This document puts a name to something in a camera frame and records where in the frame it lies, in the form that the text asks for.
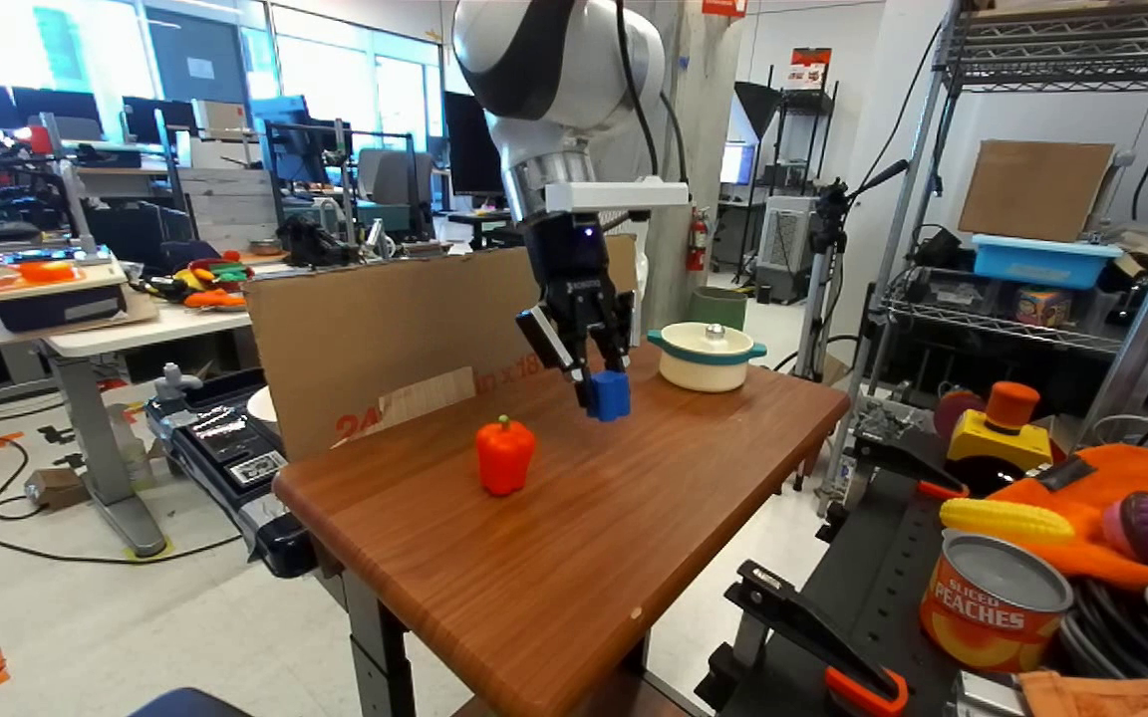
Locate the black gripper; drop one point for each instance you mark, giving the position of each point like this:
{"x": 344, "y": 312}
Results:
{"x": 572, "y": 269}

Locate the blue block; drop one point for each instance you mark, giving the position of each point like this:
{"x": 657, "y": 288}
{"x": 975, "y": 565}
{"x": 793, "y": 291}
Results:
{"x": 607, "y": 395}

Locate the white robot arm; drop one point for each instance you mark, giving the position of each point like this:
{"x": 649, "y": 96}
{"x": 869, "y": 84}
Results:
{"x": 550, "y": 79}

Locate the yellow orange toy block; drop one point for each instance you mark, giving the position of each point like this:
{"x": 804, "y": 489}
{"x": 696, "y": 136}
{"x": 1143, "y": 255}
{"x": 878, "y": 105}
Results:
{"x": 1002, "y": 427}

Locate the white pot with teal rim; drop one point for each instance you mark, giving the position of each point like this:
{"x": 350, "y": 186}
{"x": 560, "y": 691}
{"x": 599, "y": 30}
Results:
{"x": 702, "y": 356}

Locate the orange toy bell pepper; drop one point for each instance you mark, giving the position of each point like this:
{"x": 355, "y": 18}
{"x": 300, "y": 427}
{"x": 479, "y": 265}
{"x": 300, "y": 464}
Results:
{"x": 504, "y": 452}

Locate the red fire extinguisher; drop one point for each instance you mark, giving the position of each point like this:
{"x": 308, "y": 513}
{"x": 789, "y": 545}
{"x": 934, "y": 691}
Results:
{"x": 696, "y": 239}

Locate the black monitor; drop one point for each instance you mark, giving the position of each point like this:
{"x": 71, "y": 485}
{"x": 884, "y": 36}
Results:
{"x": 469, "y": 144}

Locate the brown cardboard sheet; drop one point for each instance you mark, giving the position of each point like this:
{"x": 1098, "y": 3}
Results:
{"x": 344, "y": 344}

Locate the wooden table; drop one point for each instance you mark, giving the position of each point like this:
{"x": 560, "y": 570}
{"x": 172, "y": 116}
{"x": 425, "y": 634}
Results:
{"x": 538, "y": 594}

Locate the blue plastic bin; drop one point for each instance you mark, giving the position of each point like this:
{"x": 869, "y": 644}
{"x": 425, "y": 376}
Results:
{"x": 1041, "y": 262}

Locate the yellow toy banana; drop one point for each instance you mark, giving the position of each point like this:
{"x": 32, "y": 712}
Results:
{"x": 1007, "y": 521}

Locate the cardboard piece on shelf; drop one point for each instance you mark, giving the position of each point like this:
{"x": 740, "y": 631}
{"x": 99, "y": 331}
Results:
{"x": 1033, "y": 189}

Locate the white standing desk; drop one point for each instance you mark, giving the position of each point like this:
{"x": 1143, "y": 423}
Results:
{"x": 75, "y": 356}

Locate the white box with orange item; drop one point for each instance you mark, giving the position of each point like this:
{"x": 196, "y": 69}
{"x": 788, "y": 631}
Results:
{"x": 63, "y": 291}

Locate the peaches tin can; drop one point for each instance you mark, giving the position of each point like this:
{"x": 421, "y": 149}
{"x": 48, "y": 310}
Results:
{"x": 990, "y": 603}

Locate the camera tripod stand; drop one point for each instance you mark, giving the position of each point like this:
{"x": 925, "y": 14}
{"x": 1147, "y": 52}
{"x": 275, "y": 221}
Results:
{"x": 825, "y": 255}

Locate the black clamp orange handle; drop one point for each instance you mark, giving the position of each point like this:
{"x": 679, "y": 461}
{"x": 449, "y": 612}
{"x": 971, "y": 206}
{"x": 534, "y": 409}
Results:
{"x": 776, "y": 607}

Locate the metal wire shelf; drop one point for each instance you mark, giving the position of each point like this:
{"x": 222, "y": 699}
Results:
{"x": 1041, "y": 72}

